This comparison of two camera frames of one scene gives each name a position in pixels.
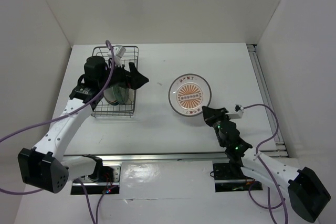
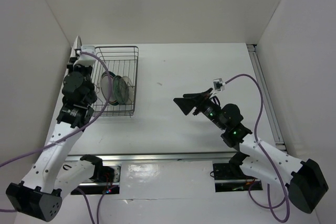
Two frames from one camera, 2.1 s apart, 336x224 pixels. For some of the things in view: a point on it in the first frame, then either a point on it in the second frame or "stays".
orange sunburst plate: [188, 93] to [77, 45]
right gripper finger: [212, 115] to [187, 104]
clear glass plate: [130, 99] stays
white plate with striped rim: [109, 95] stays
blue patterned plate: [121, 94] stays
